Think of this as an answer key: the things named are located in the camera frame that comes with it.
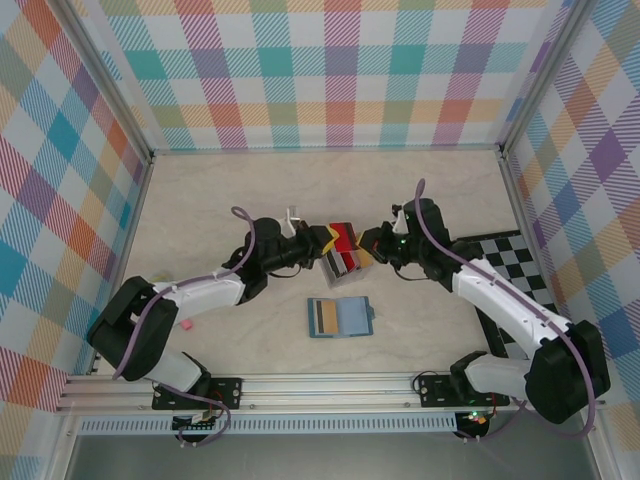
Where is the black grey checkerboard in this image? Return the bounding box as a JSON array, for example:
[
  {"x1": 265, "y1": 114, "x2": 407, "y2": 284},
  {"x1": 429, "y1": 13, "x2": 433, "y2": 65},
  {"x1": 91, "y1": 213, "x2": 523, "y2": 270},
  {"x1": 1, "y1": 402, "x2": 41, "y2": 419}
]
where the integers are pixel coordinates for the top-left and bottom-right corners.
[{"x1": 452, "y1": 228, "x2": 565, "y2": 360}]

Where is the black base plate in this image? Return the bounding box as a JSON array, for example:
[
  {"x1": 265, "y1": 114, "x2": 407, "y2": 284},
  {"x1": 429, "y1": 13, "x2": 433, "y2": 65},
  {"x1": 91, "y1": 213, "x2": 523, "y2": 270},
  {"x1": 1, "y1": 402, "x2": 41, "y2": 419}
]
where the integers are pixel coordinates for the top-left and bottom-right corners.
[
  {"x1": 417, "y1": 374, "x2": 511, "y2": 409},
  {"x1": 151, "y1": 377, "x2": 244, "y2": 411}
]

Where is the blue leather card holder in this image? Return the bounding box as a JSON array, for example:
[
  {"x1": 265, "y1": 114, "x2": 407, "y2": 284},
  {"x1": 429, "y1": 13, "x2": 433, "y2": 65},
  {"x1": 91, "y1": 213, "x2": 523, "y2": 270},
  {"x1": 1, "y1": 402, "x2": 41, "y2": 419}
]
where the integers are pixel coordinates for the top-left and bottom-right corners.
[{"x1": 306, "y1": 295, "x2": 377, "y2": 340}]

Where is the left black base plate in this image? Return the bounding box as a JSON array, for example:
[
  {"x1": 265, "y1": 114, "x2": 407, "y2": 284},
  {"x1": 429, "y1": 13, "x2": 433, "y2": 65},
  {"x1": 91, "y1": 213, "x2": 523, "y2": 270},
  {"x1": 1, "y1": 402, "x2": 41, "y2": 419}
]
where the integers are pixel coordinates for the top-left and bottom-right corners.
[{"x1": 151, "y1": 377, "x2": 244, "y2": 411}]

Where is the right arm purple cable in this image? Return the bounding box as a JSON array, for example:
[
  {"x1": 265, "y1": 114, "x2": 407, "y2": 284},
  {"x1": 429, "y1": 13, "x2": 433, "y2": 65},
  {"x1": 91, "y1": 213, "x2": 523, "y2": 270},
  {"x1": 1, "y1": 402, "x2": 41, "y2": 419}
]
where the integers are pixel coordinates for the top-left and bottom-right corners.
[{"x1": 413, "y1": 178, "x2": 599, "y2": 444}]

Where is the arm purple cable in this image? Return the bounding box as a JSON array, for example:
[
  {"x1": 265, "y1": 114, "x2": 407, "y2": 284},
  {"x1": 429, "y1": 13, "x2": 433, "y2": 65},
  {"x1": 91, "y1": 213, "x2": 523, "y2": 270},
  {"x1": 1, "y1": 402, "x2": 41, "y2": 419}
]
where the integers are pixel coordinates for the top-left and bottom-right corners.
[
  {"x1": 112, "y1": 205, "x2": 261, "y2": 448},
  {"x1": 413, "y1": 178, "x2": 599, "y2": 444}
]

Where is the long aluminium base rail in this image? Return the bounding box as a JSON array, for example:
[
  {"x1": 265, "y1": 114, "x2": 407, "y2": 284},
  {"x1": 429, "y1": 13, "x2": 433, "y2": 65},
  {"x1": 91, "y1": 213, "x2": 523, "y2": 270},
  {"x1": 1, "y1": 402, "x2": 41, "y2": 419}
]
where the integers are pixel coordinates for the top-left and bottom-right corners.
[{"x1": 54, "y1": 372, "x2": 609, "y2": 414}]

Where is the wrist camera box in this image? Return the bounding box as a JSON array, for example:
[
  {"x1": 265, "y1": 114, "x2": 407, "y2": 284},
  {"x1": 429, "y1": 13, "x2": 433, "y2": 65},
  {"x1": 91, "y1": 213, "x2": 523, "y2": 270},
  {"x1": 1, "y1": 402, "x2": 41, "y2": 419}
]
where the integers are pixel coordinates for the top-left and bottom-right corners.
[
  {"x1": 283, "y1": 205, "x2": 304, "y2": 236},
  {"x1": 391, "y1": 202, "x2": 410, "y2": 236}
]

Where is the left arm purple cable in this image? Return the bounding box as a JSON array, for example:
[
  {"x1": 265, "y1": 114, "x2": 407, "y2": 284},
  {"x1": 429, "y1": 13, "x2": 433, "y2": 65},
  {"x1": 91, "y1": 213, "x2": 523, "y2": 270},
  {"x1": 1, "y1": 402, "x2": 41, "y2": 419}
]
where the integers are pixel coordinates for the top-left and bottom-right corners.
[{"x1": 112, "y1": 205, "x2": 261, "y2": 448}]

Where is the aluminium side rail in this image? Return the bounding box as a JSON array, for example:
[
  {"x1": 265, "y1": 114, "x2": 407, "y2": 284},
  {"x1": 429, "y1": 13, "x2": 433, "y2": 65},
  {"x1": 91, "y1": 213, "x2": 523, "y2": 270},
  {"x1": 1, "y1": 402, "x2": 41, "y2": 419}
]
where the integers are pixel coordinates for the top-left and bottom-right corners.
[
  {"x1": 87, "y1": 152, "x2": 156, "y2": 376},
  {"x1": 498, "y1": 149, "x2": 541, "y2": 241}
]

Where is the gold card black stripe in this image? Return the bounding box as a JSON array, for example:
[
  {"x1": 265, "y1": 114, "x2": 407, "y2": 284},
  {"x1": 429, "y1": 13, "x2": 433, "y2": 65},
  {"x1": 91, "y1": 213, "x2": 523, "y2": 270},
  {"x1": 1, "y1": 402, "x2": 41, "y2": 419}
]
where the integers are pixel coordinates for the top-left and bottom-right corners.
[{"x1": 314, "y1": 299, "x2": 341, "y2": 335}]

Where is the small circuit board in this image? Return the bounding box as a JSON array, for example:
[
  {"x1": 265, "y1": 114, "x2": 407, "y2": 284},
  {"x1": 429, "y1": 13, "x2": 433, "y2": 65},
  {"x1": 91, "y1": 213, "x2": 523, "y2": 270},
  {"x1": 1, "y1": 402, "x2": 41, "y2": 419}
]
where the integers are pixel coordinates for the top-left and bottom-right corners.
[
  {"x1": 458, "y1": 408, "x2": 491, "y2": 427},
  {"x1": 172, "y1": 410, "x2": 221, "y2": 432}
]

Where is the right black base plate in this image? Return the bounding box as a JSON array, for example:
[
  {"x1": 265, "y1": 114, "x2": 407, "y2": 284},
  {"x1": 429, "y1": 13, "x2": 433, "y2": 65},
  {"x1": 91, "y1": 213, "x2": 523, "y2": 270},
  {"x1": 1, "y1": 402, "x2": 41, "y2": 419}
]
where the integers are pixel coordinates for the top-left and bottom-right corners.
[{"x1": 417, "y1": 374, "x2": 511, "y2": 409}]

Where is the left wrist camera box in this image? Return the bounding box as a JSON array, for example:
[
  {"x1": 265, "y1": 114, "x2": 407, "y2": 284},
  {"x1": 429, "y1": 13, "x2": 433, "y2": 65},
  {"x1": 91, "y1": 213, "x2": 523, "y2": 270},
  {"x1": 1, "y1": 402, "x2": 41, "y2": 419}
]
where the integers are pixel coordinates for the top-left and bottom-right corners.
[{"x1": 283, "y1": 205, "x2": 304, "y2": 236}]

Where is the white slotted cable duct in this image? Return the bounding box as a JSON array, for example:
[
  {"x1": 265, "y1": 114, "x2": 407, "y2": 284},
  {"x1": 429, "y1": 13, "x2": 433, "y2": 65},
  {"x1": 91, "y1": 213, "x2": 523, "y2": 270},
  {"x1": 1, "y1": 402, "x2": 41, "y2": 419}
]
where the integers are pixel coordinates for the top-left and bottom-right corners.
[{"x1": 79, "y1": 412, "x2": 459, "y2": 436}]

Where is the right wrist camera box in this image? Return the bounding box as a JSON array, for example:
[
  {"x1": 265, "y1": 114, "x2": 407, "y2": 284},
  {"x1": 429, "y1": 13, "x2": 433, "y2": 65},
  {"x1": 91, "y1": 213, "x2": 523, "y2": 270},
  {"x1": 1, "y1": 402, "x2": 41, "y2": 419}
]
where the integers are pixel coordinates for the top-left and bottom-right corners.
[{"x1": 391, "y1": 202, "x2": 410, "y2": 236}]

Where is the thin aluminium wall rail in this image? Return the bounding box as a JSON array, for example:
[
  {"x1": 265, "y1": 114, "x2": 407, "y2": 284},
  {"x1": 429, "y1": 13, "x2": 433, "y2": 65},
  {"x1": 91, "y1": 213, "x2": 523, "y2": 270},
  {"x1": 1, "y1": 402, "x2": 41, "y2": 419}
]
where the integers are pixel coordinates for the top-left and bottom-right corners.
[{"x1": 149, "y1": 144, "x2": 504, "y2": 157}]

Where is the aluminium frame post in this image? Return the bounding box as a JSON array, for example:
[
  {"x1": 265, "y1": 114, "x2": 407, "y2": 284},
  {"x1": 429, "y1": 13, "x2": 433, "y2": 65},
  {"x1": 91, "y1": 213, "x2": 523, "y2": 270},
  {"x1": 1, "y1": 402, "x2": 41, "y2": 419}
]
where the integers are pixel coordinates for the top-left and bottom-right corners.
[
  {"x1": 59, "y1": 0, "x2": 156, "y2": 166},
  {"x1": 497, "y1": 0, "x2": 594, "y2": 161}
]

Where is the clear acrylic card stand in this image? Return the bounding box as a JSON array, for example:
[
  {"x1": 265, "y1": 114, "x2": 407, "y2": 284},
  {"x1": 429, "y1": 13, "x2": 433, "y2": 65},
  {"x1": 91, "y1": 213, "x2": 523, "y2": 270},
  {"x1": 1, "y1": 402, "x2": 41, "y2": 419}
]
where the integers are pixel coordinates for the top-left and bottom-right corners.
[{"x1": 319, "y1": 244, "x2": 377, "y2": 290}]

